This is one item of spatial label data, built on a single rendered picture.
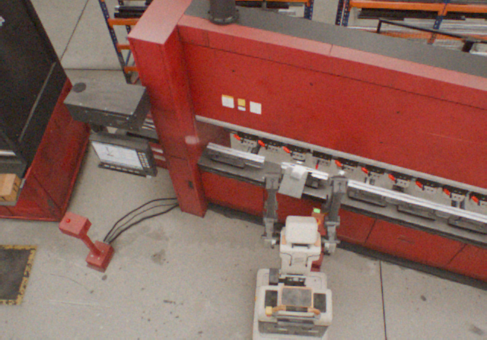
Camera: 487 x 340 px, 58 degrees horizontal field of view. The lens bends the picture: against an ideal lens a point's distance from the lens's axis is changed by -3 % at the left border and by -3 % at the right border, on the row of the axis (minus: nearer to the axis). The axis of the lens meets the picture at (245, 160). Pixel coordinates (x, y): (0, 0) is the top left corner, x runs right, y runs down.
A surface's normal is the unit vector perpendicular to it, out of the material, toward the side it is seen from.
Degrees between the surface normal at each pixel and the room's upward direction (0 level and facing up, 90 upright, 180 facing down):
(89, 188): 0
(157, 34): 0
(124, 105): 0
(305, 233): 48
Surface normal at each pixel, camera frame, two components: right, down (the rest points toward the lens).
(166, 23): -0.03, -0.56
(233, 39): -0.33, 0.79
